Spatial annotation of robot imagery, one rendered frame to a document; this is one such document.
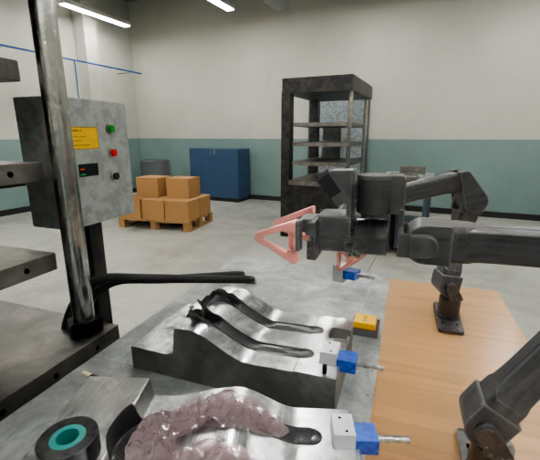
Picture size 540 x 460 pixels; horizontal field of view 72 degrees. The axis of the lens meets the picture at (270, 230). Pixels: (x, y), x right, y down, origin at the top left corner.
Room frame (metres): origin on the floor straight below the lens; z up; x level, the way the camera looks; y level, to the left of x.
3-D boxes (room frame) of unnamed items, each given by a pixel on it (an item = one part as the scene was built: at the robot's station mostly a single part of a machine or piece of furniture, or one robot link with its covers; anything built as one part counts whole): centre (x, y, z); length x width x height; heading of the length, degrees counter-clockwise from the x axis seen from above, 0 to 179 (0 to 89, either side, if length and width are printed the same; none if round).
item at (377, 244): (0.57, -0.16, 1.21); 0.07 x 0.06 x 0.07; 71
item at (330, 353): (0.70, -0.17, 0.89); 0.13 x 0.05 x 0.05; 70
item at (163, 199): (5.77, 1.63, 0.37); 1.20 x 0.82 x 0.74; 73
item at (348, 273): (1.10, -0.27, 0.93); 0.13 x 0.05 x 0.05; 50
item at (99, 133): (1.29, 0.64, 0.73); 0.30 x 0.22 x 1.47; 160
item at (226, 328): (0.83, 0.05, 0.92); 0.35 x 0.16 x 0.09; 70
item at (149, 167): (7.63, 2.32, 0.44); 0.59 x 0.59 x 0.88
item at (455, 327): (1.07, -0.56, 0.84); 0.20 x 0.07 x 0.08; 161
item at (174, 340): (0.85, 0.06, 0.87); 0.50 x 0.26 x 0.14; 70
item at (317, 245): (0.59, -0.10, 1.20); 0.10 x 0.07 x 0.07; 161
